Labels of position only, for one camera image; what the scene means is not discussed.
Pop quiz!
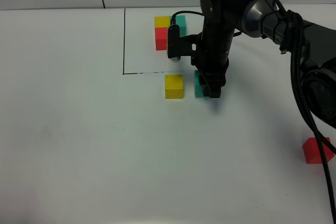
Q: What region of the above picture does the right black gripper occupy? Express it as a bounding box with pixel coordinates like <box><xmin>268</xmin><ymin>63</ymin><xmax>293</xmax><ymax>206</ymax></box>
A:
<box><xmin>191</xmin><ymin>32</ymin><xmax>229</xmax><ymax>98</ymax></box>

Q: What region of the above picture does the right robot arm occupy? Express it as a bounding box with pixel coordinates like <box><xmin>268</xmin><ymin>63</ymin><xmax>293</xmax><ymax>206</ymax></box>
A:
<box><xmin>195</xmin><ymin>0</ymin><xmax>335</xmax><ymax>126</ymax></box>

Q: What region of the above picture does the red template block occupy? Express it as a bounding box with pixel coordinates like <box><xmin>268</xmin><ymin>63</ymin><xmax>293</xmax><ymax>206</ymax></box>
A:
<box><xmin>155</xmin><ymin>27</ymin><xmax>167</xmax><ymax>51</ymax></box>

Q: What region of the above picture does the green template block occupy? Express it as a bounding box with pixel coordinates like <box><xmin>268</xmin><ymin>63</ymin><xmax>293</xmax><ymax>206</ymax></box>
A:
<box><xmin>175</xmin><ymin>15</ymin><xmax>187</xmax><ymax>37</ymax></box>

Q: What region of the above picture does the yellow template block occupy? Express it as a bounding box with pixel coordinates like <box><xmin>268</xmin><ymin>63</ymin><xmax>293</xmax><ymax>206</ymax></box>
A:
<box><xmin>154</xmin><ymin>16</ymin><xmax>171</xmax><ymax>28</ymax></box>

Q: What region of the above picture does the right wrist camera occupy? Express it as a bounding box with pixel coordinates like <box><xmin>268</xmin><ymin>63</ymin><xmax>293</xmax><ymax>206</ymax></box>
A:
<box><xmin>166</xmin><ymin>24</ymin><xmax>202</xmax><ymax>66</ymax></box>

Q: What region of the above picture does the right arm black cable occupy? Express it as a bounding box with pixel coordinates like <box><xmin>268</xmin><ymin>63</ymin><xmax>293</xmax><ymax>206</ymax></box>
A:
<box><xmin>170</xmin><ymin>0</ymin><xmax>336</xmax><ymax>224</ymax></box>

